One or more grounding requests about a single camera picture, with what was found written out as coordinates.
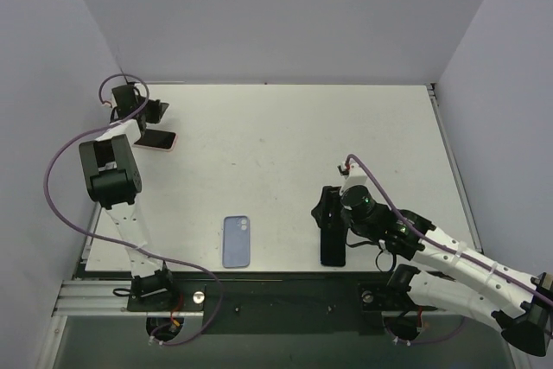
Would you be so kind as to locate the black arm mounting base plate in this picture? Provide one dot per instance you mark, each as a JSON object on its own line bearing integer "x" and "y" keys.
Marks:
{"x": 279, "y": 303}

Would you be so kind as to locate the aluminium table edge rail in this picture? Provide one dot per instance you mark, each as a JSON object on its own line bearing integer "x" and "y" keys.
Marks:
{"x": 455, "y": 170}
{"x": 104, "y": 161}

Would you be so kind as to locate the lilac phone case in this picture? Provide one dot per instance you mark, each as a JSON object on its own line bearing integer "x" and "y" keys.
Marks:
{"x": 236, "y": 243}

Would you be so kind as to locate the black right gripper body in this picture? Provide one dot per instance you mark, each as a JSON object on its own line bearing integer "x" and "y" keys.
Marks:
{"x": 335, "y": 214}

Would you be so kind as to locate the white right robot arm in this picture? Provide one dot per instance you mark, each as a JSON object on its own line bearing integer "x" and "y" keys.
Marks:
{"x": 441, "y": 272}

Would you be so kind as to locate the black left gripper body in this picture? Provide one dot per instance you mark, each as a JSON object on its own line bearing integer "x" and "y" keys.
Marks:
{"x": 144, "y": 111}

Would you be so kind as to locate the aluminium table edge rail left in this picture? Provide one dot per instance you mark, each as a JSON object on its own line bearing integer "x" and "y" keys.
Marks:
{"x": 104, "y": 161}

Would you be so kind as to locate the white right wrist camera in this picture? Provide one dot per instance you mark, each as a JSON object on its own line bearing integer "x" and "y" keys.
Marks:
{"x": 352, "y": 175}

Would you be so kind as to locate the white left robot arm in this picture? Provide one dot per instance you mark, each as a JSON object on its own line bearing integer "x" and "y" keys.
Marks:
{"x": 151, "y": 278}

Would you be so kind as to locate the aluminium table edge rail right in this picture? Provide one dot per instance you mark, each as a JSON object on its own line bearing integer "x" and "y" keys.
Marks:
{"x": 455, "y": 170}

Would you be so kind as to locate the black phone from lilac case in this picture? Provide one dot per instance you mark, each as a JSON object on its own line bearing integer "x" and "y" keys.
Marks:
{"x": 333, "y": 250}

